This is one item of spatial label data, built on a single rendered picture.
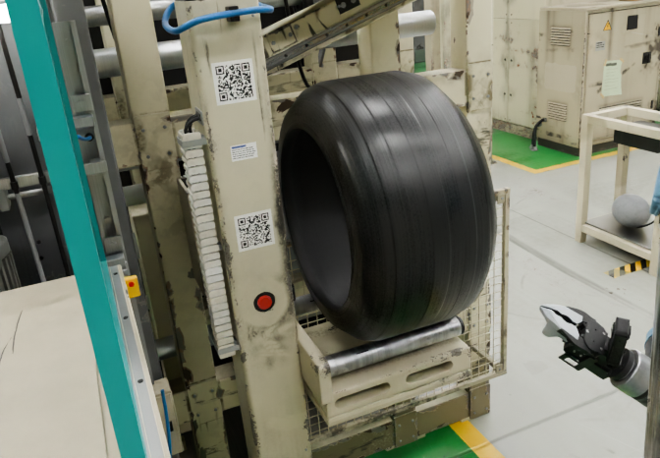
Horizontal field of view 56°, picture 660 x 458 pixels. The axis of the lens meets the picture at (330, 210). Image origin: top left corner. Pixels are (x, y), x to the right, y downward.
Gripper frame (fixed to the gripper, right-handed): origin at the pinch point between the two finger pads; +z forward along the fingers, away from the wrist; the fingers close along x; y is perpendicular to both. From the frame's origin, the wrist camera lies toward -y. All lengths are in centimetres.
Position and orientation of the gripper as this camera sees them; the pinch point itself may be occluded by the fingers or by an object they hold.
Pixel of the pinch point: (547, 308)
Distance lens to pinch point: 136.9
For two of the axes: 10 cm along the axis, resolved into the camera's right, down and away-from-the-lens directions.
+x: 4.2, -6.4, 6.4
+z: -8.4, -5.5, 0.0
